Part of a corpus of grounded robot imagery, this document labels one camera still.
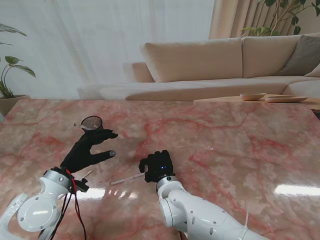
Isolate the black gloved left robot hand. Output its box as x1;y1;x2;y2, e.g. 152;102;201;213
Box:
60;128;119;175

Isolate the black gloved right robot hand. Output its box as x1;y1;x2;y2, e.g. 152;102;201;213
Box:
138;149;176;183

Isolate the black mesh holder cup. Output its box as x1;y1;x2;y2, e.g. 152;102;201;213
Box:
81;115;105;133

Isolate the pale plant pot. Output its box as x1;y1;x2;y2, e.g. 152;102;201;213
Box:
0;94;31;118

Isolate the large-leaf green plant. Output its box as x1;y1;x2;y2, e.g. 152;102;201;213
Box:
0;22;37;100

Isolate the beige sofa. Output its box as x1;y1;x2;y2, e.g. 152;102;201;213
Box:
77;33;320;102

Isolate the wooden bowl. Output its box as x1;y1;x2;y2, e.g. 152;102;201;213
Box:
239;92;267;102

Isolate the sheer white curtain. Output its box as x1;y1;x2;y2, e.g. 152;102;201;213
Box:
0;0;216;100

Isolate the flat wooden plate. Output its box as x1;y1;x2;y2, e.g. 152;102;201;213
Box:
264;95;309;103

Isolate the beige curtain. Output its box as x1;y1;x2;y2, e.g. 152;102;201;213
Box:
208;0;320;40

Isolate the small-leaf green tree plant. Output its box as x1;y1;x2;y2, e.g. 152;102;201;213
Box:
240;0;307;38

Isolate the grey cushion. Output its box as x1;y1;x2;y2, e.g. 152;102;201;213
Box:
276;34;320;77

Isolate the cream cushion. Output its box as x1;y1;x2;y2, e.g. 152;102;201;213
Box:
304;65;320;78

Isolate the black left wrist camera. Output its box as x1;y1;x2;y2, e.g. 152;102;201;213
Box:
74;177;90;193

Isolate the red and black cable bundle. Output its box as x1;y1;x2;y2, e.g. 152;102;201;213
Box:
49;169;87;240

